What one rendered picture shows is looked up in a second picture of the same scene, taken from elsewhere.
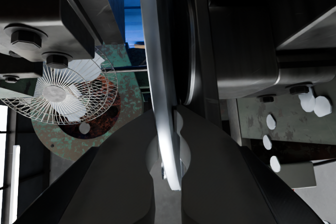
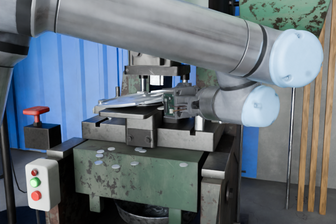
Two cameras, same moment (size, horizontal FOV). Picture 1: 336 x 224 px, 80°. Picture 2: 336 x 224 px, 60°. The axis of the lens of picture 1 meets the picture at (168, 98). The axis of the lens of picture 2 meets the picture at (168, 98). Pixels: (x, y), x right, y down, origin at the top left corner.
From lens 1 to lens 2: 0.78 m
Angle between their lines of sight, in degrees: 63
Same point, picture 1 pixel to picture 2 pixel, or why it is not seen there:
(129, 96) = not seen: outside the picture
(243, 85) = (151, 120)
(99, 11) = (150, 70)
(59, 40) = (150, 59)
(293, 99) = (131, 148)
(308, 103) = (138, 149)
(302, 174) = (55, 196)
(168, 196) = not seen: outside the picture
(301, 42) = (162, 132)
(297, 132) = (125, 152)
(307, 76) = (154, 138)
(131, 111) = not seen: outside the picture
